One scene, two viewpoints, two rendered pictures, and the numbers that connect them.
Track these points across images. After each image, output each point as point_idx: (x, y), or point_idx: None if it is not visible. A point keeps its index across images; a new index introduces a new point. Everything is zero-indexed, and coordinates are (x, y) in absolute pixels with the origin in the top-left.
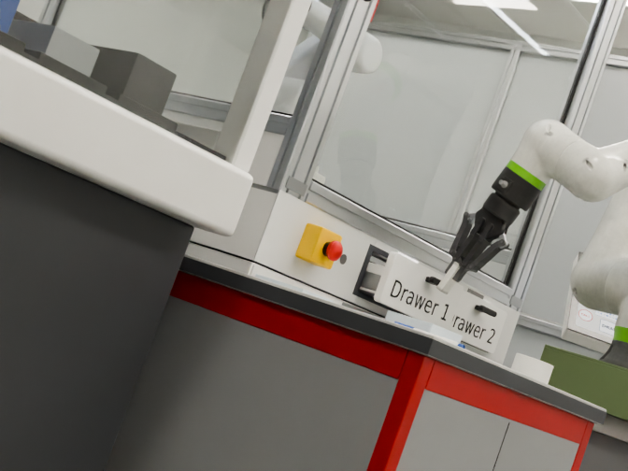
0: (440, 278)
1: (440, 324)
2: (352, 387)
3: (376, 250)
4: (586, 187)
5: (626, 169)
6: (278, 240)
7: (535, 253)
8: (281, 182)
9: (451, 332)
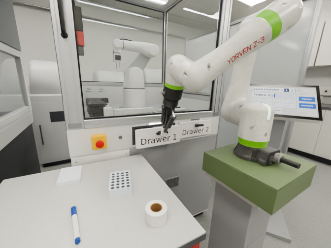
0: None
1: (174, 141)
2: None
3: (136, 127)
4: (188, 87)
5: (210, 68)
6: (79, 146)
7: (218, 96)
8: (66, 127)
9: (123, 188)
